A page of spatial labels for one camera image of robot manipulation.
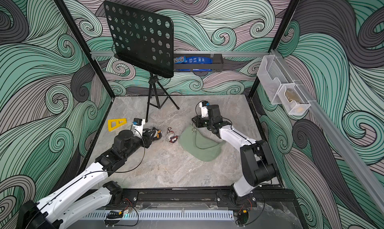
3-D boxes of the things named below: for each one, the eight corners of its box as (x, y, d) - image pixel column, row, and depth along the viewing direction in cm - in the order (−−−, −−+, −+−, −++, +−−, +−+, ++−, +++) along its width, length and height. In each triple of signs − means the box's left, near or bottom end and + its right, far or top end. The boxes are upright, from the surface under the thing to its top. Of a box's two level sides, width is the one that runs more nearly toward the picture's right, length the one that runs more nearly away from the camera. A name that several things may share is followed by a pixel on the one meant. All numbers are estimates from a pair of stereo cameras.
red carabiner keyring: (170, 145, 94) (170, 142, 92) (162, 133, 100) (162, 131, 97) (178, 140, 97) (178, 137, 94) (170, 129, 102) (169, 126, 100)
